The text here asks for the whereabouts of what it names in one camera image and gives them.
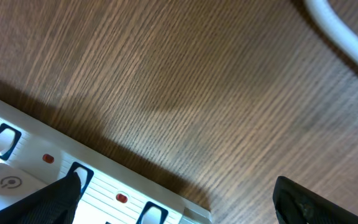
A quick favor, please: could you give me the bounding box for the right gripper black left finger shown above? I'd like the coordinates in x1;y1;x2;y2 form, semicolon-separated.
0;173;81;224

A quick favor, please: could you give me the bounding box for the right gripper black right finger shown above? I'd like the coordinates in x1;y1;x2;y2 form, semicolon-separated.
273;176;358;224

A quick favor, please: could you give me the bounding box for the white power strip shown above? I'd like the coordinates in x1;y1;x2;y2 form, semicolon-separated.
0;100;212;224

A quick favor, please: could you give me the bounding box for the white charger adapter plug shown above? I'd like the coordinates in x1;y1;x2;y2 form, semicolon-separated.
0;163;47;210

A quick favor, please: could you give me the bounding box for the white power strip cord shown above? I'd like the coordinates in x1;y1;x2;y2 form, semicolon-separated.
303;0;358;82

